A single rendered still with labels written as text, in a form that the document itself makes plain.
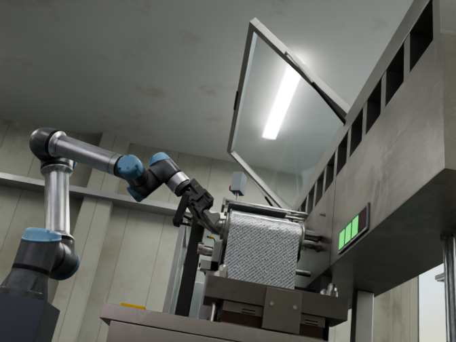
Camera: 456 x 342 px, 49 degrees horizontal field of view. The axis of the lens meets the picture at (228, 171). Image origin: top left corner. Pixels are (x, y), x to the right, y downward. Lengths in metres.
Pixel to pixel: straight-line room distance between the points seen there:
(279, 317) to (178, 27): 2.98
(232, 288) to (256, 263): 0.25
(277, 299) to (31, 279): 0.74
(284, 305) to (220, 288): 0.18
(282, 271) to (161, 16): 2.72
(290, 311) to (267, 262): 0.29
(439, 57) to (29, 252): 1.26
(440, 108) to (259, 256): 0.86
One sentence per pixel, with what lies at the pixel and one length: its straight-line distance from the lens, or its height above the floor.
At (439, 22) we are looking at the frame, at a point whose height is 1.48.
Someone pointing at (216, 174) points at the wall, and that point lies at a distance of 5.82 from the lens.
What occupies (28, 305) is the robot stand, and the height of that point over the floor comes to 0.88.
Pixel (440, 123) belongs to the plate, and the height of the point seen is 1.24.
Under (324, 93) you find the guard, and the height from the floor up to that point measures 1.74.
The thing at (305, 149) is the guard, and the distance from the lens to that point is 2.15.
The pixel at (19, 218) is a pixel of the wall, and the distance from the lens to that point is 5.85.
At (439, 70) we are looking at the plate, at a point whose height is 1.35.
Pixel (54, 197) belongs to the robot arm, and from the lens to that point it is 1.89.
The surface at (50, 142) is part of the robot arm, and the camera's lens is 1.84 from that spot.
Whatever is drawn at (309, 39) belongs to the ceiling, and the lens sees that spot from 3.93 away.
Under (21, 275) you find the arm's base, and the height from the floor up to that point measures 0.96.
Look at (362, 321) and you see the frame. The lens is 1.83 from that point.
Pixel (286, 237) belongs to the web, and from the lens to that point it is 1.69.
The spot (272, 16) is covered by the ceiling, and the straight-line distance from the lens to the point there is 3.78.
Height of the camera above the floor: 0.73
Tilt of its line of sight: 24 degrees up
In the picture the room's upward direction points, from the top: 10 degrees clockwise
